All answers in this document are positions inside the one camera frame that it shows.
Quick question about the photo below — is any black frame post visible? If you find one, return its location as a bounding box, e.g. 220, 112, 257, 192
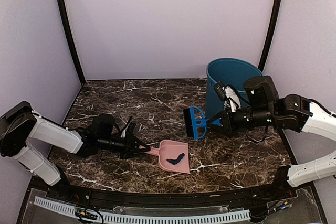
258, 0, 281, 72
57, 0, 86, 85

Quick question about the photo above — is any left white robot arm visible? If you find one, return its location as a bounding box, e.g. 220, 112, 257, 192
1, 101, 150, 201

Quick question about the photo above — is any blue hand brush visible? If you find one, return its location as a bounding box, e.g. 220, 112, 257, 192
183, 106, 221, 140

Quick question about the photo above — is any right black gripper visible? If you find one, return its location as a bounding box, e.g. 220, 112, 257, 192
206, 106, 276, 136

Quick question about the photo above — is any right black frame post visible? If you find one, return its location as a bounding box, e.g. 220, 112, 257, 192
258, 0, 281, 72

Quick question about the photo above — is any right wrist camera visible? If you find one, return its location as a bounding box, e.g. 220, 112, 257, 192
213, 81, 242, 112

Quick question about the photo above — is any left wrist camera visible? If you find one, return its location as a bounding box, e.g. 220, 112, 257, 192
120, 116, 136, 141

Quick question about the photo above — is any pink plastic dustpan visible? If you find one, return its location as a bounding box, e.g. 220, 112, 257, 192
146, 140, 190, 174

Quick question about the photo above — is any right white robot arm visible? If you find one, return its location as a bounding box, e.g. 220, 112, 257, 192
207, 76, 335, 200

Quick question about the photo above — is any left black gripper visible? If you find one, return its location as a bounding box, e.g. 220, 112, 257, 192
98, 131, 150, 159

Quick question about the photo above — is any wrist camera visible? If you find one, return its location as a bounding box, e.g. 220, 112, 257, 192
120, 116, 136, 141
213, 81, 242, 112

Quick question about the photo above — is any white slotted cable duct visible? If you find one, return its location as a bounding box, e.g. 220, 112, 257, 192
33, 196, 250, 223

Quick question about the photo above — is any blue plastic waste bin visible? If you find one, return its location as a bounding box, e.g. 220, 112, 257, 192
205, 58, 263, 118

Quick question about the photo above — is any dark blue paper scrap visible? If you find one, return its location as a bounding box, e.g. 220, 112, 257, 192
166, 153, 185, 165

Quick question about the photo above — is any black table front rail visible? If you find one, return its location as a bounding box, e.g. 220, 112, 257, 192
47, 169, 297, 212

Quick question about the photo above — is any left black frame post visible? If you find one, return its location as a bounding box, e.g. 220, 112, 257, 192
57, 0, 86, 85

